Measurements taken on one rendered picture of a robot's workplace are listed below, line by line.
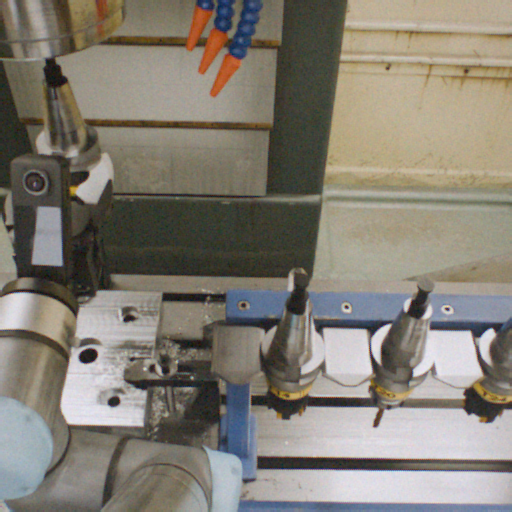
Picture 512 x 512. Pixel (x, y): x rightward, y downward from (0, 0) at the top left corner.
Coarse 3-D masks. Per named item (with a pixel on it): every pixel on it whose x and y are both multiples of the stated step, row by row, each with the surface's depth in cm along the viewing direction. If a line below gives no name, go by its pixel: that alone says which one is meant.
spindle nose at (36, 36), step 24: (0, 0) 46; (24, 0) 46; (48, 0) 47; (72, 0) 48; (96, 0) 49; (120, 0) 52; (0, 24) 47; (24, 24) 47; (48, 24) 48; (72, 24) 49; (96, 24) 51; (120, 24) 54; (0, 48) 49; (24, 48) 49; (48, 48) 50; (72, 48) 50
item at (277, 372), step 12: (264, 348) 62; (324, 348) 63; (264, 360) 62; (276, 360) 61; (312, 360) 62; (276, 372) 61; (288, 372) 62; (300, 372) 61; (312, 372) 61; (300, 384) 62
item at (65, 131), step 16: (64, 80) 60; (48, 96) 60; (64, 96) 60; (48, 112) 61; (64, 112) 61; (48, 128) 62; (64, 128) 62; (80, 128) 63; (48, 144) 63; (64, 144) 63; (80, 144) 64
